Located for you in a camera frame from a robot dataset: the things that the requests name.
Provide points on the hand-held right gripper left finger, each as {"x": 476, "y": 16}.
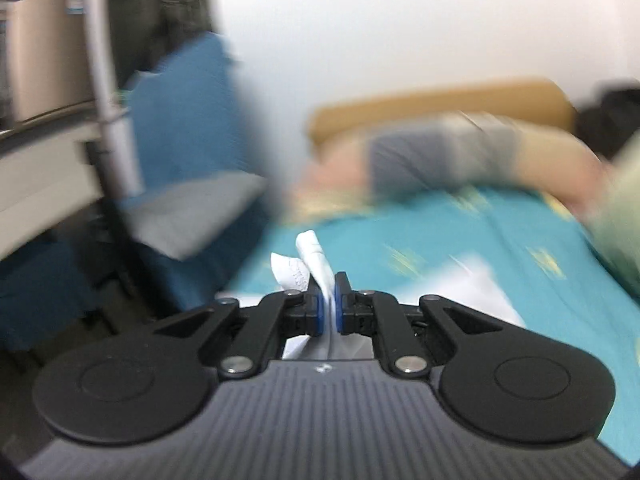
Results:
{"x": 318, "y": 315}

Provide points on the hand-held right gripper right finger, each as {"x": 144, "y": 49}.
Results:
{"x": 340, "y": 315}

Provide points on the white t-shirt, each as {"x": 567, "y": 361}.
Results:
{"x": 310, "y": 255}

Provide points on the black clothes pile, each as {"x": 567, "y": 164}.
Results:
{"x": 610, "y": 115}

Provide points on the teal bed sheet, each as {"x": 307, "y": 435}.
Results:
{"x": 425, "y": 230}

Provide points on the grey seat cushion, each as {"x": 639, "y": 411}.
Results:
{"x": 190, "y": 215}

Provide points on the plaid pillow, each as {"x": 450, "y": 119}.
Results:
{"x": 425, "y": 160}

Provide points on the brown headboard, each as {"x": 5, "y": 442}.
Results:
{"x": 450, "y": 105}

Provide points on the chair with dark blue cover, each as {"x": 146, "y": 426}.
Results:
{"x": 40, "y": 290}

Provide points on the green fleece blanket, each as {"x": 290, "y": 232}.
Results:
{"x": 625, "y": 220}

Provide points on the white table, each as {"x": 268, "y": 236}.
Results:
{"x": 40, "y": 185}

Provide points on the dark window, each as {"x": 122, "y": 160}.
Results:
{"x": 170, "y": 5}

